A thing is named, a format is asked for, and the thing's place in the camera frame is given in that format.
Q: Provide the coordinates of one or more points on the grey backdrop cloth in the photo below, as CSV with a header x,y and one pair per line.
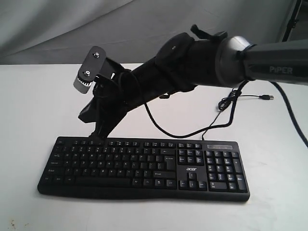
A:
x,y
130,31

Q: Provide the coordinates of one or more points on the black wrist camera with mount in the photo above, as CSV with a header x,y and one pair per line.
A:
x,y
96,63

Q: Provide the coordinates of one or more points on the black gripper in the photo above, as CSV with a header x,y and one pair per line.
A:
x,y
115,93

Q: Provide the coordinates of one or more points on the black acer keyboard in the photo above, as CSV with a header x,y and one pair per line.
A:
x,y
131,168

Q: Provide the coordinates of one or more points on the black tripod stand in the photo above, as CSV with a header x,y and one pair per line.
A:
x,y
290,21

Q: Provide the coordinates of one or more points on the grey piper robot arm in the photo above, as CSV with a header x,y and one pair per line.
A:
x,y
183,63

